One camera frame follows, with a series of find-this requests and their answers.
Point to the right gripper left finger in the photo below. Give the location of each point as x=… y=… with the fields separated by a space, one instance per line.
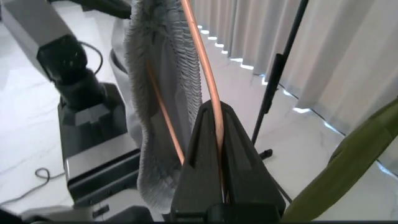
x=199 y=174

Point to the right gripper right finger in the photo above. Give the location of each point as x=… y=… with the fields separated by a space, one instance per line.
x=248 y=177

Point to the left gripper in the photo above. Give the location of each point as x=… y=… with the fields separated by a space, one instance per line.
x=93 y=146

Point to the green long-sleeved shirt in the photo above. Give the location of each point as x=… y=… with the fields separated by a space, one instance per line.
x=348 y=161

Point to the pale grey shorts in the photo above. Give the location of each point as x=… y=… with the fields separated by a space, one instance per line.
x=161 y=46

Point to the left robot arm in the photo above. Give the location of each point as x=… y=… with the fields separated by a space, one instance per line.
x=31 y=25

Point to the black clothes rack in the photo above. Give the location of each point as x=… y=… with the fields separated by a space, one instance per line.
x=278 y=71

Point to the white curtain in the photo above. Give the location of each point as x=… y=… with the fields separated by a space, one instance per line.
x=342 y=46

